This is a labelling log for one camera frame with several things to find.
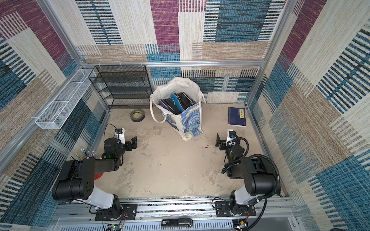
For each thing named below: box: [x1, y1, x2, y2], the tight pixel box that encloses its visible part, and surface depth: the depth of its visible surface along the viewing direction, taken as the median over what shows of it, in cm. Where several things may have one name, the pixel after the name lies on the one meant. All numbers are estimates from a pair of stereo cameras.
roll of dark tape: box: [130, 109, 146, 123], surface depth 114 cm
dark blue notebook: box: [227, 106, 247, 128], surface depth 114 cm
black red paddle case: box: [177, 91, 197, 110], surface depth 103 cm
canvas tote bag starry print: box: [149, 77, 206, 142], surface depth 99 cm
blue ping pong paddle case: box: [169, 93, 185, 113], surface depth 99 cm
